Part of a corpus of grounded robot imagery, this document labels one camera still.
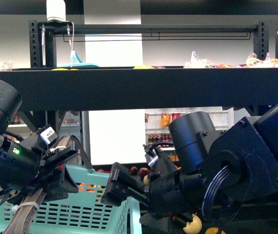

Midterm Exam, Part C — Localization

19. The black metal shelf rack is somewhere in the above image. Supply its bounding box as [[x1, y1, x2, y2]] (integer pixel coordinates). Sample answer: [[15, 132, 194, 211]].
[[0, 20, 278, 134]]

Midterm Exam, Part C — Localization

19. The bagged fruit shelf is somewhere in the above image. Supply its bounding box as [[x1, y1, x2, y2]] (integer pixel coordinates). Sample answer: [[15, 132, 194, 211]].
[[246, 53, 278, 68], [183, 51, 218, 69]]

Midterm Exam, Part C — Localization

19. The blue basket on top shelf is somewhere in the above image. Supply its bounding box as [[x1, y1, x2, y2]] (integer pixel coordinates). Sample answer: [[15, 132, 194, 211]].
[[57, 51, 99, 68]]

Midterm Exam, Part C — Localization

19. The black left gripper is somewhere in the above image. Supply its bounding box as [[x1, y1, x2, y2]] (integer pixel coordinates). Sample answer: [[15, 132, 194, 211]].
[[3, 124, 93, 234]]

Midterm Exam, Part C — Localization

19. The white wall product shelf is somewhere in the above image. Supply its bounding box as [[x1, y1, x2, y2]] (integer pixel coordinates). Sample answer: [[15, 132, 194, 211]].
[[144, 111, 235, 163]]

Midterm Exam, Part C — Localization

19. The white dome camera device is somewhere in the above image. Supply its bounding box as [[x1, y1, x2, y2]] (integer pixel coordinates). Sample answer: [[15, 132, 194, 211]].
[[46, 0, 66, 22]]

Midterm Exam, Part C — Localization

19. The white pear with stem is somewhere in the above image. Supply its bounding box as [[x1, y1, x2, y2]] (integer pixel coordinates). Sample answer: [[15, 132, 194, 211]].
[[183, 214, 202, 234]]

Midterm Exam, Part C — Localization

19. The yellow fruit top shelf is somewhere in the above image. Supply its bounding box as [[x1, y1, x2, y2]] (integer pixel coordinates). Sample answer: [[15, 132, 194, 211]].
[[51, 68, 79, 71]]

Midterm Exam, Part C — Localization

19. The yellow orange apple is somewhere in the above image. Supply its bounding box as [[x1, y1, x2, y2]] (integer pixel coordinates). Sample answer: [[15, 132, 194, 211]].
[[205, 227, 225, 234]]

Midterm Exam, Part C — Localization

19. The white hanging cable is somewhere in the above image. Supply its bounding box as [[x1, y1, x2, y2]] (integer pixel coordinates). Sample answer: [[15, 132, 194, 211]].
[[69, 21, 77, 68]]

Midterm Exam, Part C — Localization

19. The bagged fruit middle top shelf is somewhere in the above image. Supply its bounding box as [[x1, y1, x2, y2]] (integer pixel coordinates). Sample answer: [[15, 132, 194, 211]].
[[183, 51, 218, 69]]

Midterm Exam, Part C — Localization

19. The green apple top shelf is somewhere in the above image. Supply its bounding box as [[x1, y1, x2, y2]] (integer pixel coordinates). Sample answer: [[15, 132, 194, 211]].
[[133, 64, 154, 69]]

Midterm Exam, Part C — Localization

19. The far dark red apple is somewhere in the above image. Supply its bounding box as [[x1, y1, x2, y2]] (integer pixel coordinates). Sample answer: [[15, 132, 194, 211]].
[[139, 168, 150, 179]]

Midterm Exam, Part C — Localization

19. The bagged fruit right top shelf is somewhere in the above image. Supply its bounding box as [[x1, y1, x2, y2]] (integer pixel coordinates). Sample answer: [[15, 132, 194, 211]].
[[246, 53, 278, 68]]

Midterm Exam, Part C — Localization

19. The teal plastic basket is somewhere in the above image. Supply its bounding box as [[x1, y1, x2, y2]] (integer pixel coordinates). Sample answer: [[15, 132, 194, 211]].
[[0, 165, 142, 234]]

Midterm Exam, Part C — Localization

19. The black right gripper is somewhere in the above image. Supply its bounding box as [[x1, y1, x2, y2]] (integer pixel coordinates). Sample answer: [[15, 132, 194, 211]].
[[100, 143, 195, 212]]

